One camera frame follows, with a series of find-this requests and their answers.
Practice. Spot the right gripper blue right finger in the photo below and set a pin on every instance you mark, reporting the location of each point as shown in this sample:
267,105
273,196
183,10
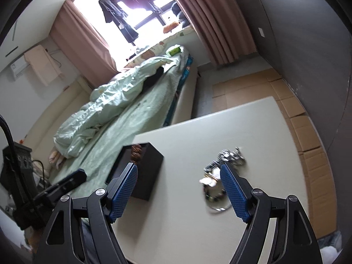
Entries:
238,191

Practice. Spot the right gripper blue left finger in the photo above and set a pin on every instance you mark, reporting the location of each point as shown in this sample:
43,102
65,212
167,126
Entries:
119,191

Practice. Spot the pile of mixed jewelry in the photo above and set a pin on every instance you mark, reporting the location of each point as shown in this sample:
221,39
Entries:
215,196

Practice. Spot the black square jewelry box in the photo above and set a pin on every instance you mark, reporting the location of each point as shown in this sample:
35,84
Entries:
148,161

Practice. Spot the pink pillow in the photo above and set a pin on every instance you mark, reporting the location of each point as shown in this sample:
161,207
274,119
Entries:
56,159

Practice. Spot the cream padded headboard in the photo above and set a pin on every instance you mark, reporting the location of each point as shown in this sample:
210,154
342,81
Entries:
40,136

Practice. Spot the light green crumpled duvet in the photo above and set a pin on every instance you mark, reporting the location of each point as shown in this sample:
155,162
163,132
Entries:
106,102

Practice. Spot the brown cardboard floor sheets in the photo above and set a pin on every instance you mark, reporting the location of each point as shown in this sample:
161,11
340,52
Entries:
320,186

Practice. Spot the bed with green sheet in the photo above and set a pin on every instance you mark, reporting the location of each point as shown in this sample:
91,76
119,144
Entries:
154,108

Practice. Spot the black item on bed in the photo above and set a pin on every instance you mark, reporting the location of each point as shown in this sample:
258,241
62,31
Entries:
151,80

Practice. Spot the beige hanging towel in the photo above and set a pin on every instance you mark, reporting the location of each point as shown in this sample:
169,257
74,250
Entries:
43,65

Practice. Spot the green tissue pack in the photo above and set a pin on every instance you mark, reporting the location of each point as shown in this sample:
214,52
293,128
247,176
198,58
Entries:
172,51

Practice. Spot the left pink curtain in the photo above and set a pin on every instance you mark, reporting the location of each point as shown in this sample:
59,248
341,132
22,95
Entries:
83,45

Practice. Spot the pink curtain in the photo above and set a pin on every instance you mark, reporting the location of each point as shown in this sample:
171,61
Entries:
83,45
221,27

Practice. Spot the patterned windowsill cushion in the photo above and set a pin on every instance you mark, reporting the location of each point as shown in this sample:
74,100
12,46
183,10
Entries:
157,49

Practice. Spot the orange item on windowsill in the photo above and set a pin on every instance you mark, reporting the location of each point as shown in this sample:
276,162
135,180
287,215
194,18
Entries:
169,27

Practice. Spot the dark hanging shirt left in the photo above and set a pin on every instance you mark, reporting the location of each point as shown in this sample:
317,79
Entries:
114,13

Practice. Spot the dark pillows on windowsill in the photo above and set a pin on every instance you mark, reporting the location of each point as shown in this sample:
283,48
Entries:
176,10

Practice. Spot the right pink curtain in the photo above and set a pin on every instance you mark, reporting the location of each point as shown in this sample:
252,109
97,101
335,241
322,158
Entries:
221,27

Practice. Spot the white wall air conditioner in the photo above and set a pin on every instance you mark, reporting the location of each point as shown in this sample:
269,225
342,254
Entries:
18,66

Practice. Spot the white wall socket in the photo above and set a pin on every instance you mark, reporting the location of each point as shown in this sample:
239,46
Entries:
261,31

